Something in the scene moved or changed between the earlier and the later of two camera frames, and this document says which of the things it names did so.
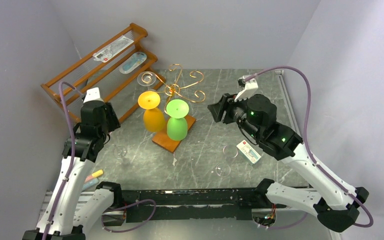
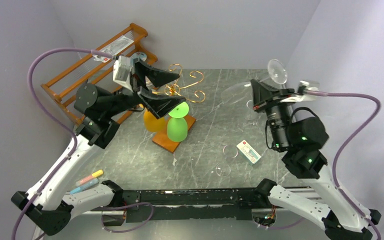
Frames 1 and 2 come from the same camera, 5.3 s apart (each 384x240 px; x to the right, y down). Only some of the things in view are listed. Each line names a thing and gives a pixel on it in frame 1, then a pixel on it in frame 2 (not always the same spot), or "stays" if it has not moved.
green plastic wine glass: x=177 y=125 stays
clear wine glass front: x=223 y=169 stays
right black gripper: x=225 y=108 → x=268 y=102
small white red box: x=248 y=152 stays
